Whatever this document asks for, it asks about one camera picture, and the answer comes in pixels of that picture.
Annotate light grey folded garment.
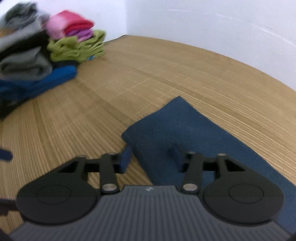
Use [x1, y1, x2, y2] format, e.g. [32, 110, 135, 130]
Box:
[1, 2, 50, 51]

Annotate dark blue pants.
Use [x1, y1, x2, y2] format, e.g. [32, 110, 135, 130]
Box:
[121, 96, 295, 233]

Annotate pink folded garment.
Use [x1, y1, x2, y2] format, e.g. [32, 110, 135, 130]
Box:
[45, 10, 94, 40]

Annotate royal blue folded garment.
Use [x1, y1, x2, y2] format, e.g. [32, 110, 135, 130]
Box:
[1, 65, 77, 104]

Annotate green folded garment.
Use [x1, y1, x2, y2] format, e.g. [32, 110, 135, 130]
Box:
[47, 30, 106, 63]

